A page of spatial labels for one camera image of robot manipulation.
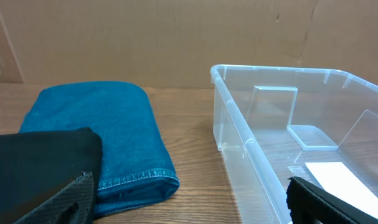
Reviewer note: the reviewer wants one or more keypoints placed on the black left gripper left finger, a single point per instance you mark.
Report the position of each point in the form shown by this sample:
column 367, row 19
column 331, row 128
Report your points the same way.
column 70, row 203

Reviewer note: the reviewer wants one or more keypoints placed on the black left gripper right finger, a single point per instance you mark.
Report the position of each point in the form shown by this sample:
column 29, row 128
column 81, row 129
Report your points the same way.
column 309, row 204

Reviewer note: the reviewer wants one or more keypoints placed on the folded black cloth left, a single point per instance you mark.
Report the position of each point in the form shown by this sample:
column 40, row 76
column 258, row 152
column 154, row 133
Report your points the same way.
column 33, row 163

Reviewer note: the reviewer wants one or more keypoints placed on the white label in bin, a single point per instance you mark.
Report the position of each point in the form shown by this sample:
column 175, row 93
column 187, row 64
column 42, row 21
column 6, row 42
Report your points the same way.
column 338, row 180

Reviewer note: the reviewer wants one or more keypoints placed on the folded blue denim cloth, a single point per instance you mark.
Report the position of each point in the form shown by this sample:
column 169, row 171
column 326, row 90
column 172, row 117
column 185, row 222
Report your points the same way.
column 137, row 169

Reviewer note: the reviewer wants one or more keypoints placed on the clear plastic storage bin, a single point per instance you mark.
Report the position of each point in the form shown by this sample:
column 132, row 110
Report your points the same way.
column 270, row 121

